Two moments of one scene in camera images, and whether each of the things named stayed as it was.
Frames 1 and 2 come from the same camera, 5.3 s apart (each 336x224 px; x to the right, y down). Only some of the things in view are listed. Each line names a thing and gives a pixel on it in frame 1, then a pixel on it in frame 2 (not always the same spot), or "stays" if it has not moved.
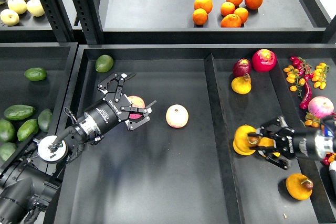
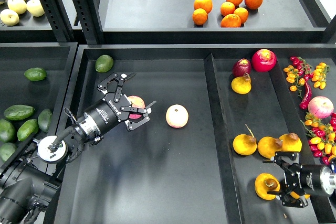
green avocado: x=6 y=150 stays
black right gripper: x=292 y=143 to x=301 y=179
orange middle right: x=242 y=13 stays
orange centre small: x=227 y=8 stays
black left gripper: x=115 y=107 stays
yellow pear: x=242 y=141 to x=265 y=182
